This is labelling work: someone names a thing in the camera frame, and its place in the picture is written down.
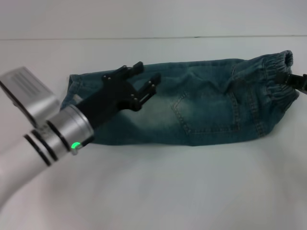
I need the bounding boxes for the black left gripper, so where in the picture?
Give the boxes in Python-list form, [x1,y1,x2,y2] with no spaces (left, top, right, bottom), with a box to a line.
[76,61,162,128]

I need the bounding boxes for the blue denim shorts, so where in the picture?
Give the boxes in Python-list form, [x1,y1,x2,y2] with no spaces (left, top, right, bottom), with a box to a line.
[59,49,300,146]

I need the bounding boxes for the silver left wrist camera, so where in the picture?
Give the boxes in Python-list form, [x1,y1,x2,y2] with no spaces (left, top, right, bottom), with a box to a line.
[0,66,59,127]

